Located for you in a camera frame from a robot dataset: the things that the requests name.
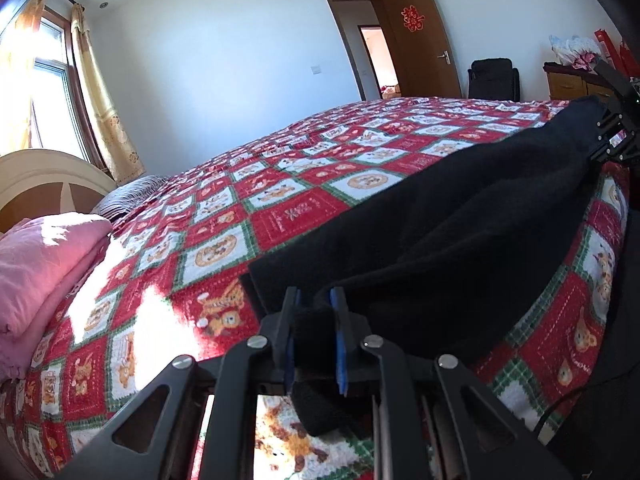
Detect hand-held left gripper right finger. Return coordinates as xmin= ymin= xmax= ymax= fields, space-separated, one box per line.
xmin=327 ymin=286 xmax=574 ymax=480

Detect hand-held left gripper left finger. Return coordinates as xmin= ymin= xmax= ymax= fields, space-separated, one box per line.
xmin=52 ymin=286 xmax=302 ymax=480

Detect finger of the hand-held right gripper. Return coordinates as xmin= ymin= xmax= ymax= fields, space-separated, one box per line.
xmin=589 ymin=129 xmax=640 ymax=164
xmin=595 ymin=61 xmax=640 ymax=134

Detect black pants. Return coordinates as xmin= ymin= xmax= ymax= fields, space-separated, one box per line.
xmin=240 ymin=95 xmax=609 ymax=437

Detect red gift boxes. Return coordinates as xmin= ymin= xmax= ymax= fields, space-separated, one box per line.
xmin=594 ymin=29 xmax=640 ymax=79

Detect wooden cabinet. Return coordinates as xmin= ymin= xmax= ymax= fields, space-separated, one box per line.
xmin=543 ymin=62 xmax=614 ymax=101

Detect white plastic bag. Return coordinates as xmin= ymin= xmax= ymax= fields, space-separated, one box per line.
xmin=549 ymin=35 xmax=601 ymax=67

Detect red checked printed blanket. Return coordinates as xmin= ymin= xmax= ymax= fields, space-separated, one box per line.
xmin=0 ymin=96 xmax=632 ymax=480

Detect black chair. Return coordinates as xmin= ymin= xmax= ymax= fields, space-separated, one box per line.
xmin=467 ymin=58 xmax=522 ymax=101

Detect striped pillow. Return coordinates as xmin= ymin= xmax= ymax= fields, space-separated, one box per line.
xmin=90 ymin=175 xmax=171 ymax=221

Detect brown wooden door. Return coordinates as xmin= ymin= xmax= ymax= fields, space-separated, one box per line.
xmin=382 ymin=0 xmax=462 ymax=100

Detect red paper door decoration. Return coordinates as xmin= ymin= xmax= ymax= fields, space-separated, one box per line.
xmin=401 ymin=6 xmax=425 ymax=32

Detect pink folded blanket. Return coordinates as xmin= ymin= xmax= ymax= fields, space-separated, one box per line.
xmin=0 ymin=212 xmax=114 ymax=382

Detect yellow patterned curtain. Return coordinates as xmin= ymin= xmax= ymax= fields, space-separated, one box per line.
xmin=70 ymin=4 xmax=146 ymax=184

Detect cream wooden headboard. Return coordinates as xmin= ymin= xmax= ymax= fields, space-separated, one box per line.
xmin=0 ymin=149 xmax=117 ymax=237

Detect window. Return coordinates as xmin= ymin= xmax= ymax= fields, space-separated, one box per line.
xmin=30 ymin=15 xmax=90 ymax=162

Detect yellow sheer curtain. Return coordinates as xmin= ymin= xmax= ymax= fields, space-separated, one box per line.
xmin=0 ymin=0 xmax=52 ymax=157

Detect black cable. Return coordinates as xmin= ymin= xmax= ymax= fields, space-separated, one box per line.
xmin=532 ymin=360 xmax=632 ymax=437

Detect brown door frame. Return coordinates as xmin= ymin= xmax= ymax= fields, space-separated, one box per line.
xmin=323 ymin=0 xmax=401 ymax=102

